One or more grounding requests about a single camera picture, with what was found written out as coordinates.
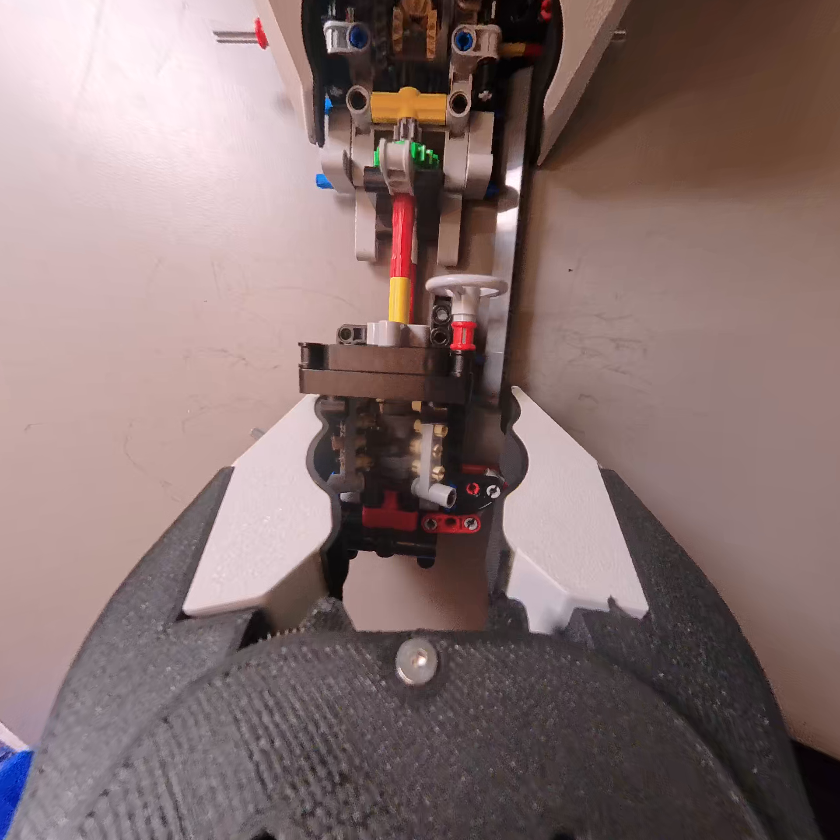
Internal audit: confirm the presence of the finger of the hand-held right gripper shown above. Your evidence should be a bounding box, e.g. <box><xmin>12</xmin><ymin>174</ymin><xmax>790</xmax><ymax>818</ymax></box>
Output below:
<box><xmin>252</xmin><ymin>0</ymin><xmax>328</xmax><ymax>148</ymax></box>
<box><xmin>533</xmin><ymin>0</ymin><xmax>631</xmax><ymax>166</ymax></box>

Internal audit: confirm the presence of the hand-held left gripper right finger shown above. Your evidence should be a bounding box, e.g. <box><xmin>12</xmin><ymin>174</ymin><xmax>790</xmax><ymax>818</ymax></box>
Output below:
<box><xmin>489</xmin><ymin>386</ymin><xmax>651</xmax><ymax>634</ymax></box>

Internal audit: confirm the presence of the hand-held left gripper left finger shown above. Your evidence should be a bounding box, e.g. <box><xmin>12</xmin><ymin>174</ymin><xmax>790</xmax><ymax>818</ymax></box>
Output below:
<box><xmin>182</xmin><ymin>397</ymin><xmax>342</xmax><ymax>634</ymax></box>

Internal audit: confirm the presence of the multicoloured lego vehicle model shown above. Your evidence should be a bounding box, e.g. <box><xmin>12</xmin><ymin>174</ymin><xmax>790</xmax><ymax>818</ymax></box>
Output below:
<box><xmin>213</xmin><ymin>0</ymin><xmax>565</xmax><ymax>568</ymax></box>

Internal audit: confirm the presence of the blue plastic bin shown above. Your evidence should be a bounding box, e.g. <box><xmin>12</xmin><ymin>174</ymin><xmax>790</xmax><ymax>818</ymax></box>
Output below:
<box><xmin>0</xmin><ymin>745</ymin><xmax>34</xmax><ymax>828</ymax></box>

